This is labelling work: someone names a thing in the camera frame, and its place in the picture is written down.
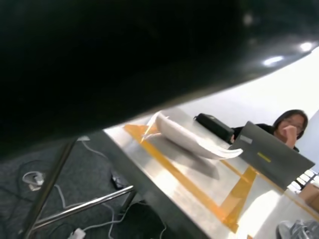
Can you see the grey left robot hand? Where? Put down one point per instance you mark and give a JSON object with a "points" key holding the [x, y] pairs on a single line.
{"points": [[100, 49]]}

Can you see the white power strip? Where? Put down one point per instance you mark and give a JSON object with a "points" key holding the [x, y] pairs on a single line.
{"points": [[77, 234]]}

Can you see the person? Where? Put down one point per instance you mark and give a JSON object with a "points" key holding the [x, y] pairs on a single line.
{"points": [[289, 123]]}

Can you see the brown cardboard box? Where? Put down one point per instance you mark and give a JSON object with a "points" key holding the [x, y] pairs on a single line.
{"points": [[311, 198]]}

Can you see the grey laptop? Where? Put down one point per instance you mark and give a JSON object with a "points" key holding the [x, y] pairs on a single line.
{"points": [[274, 161]]}

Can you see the stainless steel table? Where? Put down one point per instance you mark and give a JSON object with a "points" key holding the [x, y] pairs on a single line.
{"points": [[162, 188]]}

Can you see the black zip case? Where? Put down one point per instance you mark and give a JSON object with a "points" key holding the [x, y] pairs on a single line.
{"points": [[214, 127]]}

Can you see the black power adapter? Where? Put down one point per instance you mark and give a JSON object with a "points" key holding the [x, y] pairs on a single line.
{"points": [[119, 180]]}

